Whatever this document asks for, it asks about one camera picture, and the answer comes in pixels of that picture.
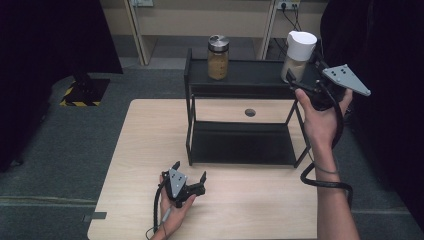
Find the black stand base hazard tape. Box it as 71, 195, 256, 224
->
59, 73, 111, 108

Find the dark curtain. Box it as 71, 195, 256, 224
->
0, 0, 123, 173
319, 0, 424, 231

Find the left hand-held gripper cable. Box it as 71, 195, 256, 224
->
145, 181, 168, 240

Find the glass spice jar metal lid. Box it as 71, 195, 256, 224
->
207, 34, 231, 81

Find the person's right hand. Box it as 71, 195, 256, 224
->
294, 89, 354, 151

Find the right hand-held gripper cable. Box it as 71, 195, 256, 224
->
299, 83, 354, 209

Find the grey floor tape strip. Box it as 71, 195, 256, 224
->
82, 211, 108, 223

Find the clear jar with white lid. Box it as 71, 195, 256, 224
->
280, 30, 318, 84

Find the white wall socket with plugs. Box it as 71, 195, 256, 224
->
277, 0, 301, 11

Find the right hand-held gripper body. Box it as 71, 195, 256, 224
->
293, 64, 372, 112

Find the person's left hand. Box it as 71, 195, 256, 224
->
156, 176, 197, 238

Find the hand-held gripper cable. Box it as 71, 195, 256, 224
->
145, 181, 168, 240
299, 83, 354, 209

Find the black cable bundle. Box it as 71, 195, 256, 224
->
272, 4, 303, 63

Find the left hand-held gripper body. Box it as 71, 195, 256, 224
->
161, 168, 207, 208

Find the black two-tier metal rack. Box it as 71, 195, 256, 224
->
183, 47, 334, 169

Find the beige shelving unit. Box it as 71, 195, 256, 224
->
99, 0, 329, 67

